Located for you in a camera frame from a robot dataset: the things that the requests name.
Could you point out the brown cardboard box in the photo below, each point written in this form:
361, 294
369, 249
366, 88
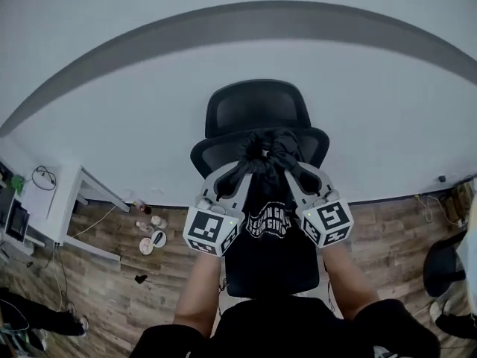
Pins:
458, 203

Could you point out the clear plastic jar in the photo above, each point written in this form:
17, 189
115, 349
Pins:
159, 222

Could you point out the person's right forearm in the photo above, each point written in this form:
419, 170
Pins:
350, 285

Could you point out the white bowl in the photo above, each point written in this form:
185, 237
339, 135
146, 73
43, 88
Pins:
146, 245

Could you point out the person's left forearm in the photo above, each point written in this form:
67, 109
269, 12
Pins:
197, 297

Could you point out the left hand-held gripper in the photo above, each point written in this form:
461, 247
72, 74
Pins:
208, 229

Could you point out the grey and green bag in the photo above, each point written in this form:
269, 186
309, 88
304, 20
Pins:
15, 339

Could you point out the clear plastic bottle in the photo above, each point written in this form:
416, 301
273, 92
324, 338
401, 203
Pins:
144, 228

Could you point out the black printed t-shirt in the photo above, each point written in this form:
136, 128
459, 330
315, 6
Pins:
268, 192

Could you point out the small black floor object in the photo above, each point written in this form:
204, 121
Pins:
141, 279

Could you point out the red-capped bottle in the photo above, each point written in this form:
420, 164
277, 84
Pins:
144, 208

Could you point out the person's black shirt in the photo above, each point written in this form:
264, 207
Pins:
283, 330

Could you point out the white desk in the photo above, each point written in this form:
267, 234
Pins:
59, 207

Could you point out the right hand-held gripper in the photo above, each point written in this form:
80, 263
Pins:
328, 222

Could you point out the light blue cloth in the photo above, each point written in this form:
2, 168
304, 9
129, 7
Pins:
469, 252

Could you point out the white plate with black item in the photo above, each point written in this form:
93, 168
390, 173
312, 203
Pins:
158, 238

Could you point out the round wooden table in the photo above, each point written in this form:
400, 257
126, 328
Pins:
441, 267

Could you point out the green plant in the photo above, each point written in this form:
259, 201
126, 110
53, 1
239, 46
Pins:
18, 183

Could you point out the black mesh office chair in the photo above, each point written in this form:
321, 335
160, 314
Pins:
257, 106

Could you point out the black box device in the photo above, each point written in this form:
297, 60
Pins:
16, 220

